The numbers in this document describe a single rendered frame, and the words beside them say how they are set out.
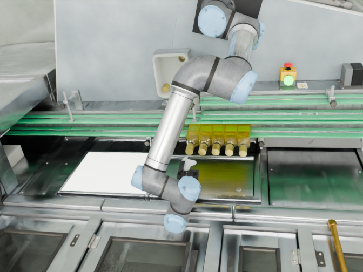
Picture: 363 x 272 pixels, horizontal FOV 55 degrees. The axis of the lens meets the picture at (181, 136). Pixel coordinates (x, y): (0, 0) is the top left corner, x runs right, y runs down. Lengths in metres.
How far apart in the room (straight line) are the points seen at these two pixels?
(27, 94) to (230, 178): 1.09
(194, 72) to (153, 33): 0.73
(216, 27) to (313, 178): 0.77
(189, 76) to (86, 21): 0.91
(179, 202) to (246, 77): 0.44
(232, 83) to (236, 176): 0.60
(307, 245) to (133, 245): 0.63
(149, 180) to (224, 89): 0.37
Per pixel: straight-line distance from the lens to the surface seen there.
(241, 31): 1.41
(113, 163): 1.77
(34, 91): 2.00
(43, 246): 1.54
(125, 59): 1.87
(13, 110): 1.86
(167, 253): 1.35
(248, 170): 1.62
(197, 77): 1.09
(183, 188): 1.11
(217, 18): 1.45
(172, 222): 1.18
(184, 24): 1.74
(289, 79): 1.69
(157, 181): 1.12
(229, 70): 1.09
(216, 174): 1.60
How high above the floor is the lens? 2.41
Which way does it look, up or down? 57 degrees down
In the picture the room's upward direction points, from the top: 161 degrees counter-clockwise
